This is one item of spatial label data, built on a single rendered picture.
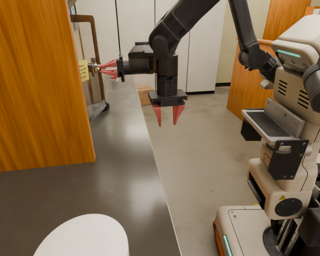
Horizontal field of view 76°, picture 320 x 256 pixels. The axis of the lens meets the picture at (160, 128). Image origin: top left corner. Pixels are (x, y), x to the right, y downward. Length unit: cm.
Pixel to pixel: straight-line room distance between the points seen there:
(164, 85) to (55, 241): 40
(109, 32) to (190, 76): 166
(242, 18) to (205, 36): 319
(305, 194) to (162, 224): 61
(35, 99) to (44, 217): 32
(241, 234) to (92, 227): 113
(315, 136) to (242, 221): 79
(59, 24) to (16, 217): 49
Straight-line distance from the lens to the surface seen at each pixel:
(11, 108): 71
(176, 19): 47
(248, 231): 143
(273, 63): 98
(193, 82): 418
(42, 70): 64
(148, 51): 54
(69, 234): 37
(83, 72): 86
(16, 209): 68
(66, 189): 67
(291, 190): 93
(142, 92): 361
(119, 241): 35
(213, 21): 413
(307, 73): 62
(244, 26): 92
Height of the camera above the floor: 138
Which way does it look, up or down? 28 degrees down
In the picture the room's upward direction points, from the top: straight up
